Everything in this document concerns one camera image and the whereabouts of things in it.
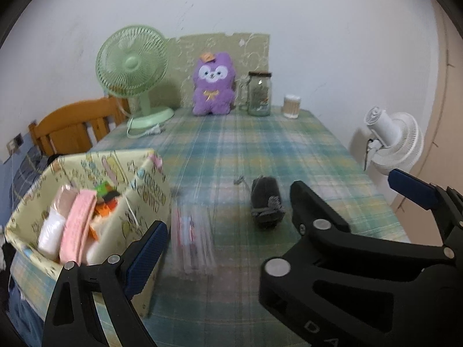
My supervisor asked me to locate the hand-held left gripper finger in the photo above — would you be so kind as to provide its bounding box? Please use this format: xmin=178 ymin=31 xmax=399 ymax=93
xmin=41 ymin=220 xmax=169 ymax=347

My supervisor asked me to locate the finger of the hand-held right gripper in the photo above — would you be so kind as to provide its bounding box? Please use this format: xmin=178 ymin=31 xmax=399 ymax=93
xmin=388 ymin=168 xmax=463 ymax=246
xmin=259 ymin=180 xmax=463 ymax=347

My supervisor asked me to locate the yellow printed storage box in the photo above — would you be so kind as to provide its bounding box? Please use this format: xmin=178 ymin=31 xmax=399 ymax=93
xmin=4 ymin=148 xmax=172 ymax=319

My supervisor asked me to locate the dark grey drawstring pouch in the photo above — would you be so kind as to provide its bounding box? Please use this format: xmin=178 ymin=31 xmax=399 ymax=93
xmin=233 ymin=174 xmax=286 ymax=231

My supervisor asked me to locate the pink soft pouch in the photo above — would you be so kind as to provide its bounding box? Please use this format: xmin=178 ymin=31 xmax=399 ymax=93
xmin=59 ymin=189 xmax=97 ymax=265

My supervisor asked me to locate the green and black packet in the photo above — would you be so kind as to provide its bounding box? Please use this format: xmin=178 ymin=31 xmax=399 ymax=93
xmin=95 ymin=181 xmax=120 ymax=199

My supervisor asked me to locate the pale beige soft pouch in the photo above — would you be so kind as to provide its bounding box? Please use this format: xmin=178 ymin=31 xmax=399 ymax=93
xmin=53 ymin=184 xmax=79 ymax=212

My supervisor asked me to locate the white clip fan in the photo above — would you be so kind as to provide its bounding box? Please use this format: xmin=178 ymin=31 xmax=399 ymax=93
xmin=349 ymin=106 xmax=425 ymax=174

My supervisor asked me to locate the clear plastic packet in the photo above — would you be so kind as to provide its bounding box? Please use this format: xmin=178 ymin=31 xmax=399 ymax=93
xmin=170 ymin=204 xmax=217 ymax=277

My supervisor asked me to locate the beige wooden door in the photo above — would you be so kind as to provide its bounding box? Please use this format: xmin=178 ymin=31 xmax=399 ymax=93
xmin=396 ymin=3 xmax=463 ymax=225

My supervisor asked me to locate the white folded towel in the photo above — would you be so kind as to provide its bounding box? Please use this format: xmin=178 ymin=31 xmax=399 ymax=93
xmin=38 ymin=207 xmax=67 ymax=258

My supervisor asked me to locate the plaid tablecloth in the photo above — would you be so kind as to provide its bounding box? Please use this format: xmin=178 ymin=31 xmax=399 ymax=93
xmin=10 ymin=105 xmax=414 ymax=347

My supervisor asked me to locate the blue cloth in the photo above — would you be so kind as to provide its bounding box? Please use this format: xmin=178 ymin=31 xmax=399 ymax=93
xmin=6 ymin=276 xmax=46 ymax=347

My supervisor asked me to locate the cotton swab container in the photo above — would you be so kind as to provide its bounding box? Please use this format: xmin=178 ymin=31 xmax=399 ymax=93
xmin=283 ymin=94 xmax=302 ymax=119

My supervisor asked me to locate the glass jar mug with lid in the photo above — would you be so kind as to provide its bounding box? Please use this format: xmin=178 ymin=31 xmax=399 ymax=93
xmin=237 ymin=71 xmax=273 ymax=117

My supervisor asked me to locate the purple plush toy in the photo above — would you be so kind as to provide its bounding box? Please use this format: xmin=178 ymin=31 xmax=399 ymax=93
xmin=191 ymin=52 xmax=237 ymax=117

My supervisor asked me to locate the green desk fan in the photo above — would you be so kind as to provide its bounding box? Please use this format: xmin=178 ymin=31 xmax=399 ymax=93
xmin=95 ymin=25 xmax=175 ymax=131

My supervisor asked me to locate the black fan cable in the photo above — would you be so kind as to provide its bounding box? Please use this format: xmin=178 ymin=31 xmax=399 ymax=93
xmin=363 ymin=138 xmax=377 ymax=171

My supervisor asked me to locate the pale green fan power cord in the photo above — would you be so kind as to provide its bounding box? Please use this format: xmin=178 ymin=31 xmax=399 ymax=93
xmin=126 ymin=117 xmax=163 ymax=139

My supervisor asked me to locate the wall socket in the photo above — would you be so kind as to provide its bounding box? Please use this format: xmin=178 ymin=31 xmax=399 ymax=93
xmin=7 ymin=133 xmax=24 ymax=153

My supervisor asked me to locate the beige printed wall sheet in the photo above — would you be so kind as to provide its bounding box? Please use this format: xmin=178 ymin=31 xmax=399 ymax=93
xmin=164 ymin=32 xmax=271 ymax=109

